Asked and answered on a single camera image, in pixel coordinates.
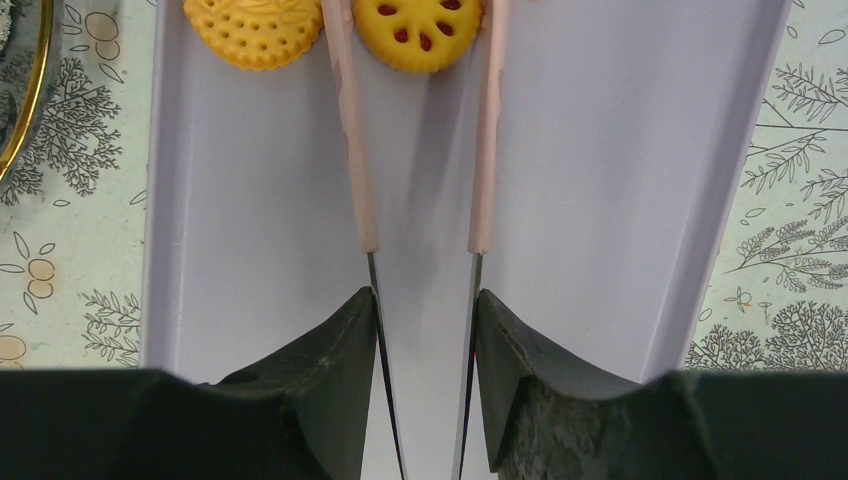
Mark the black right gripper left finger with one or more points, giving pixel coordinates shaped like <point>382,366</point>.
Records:
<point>299,413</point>

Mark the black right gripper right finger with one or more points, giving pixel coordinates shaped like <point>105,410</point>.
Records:
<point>548,414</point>

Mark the yellow round biscuit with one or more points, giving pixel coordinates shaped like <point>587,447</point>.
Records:
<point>256,35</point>

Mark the three-tier glass cake stand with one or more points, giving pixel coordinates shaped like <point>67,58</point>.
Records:
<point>30,58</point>

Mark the yellow jam-dot cookie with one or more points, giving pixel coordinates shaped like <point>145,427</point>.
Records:
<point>418,36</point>

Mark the pink handled tongs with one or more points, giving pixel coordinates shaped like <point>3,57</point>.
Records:
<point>338,27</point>

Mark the lilac plastic tray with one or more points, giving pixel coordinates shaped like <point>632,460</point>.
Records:
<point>623,130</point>

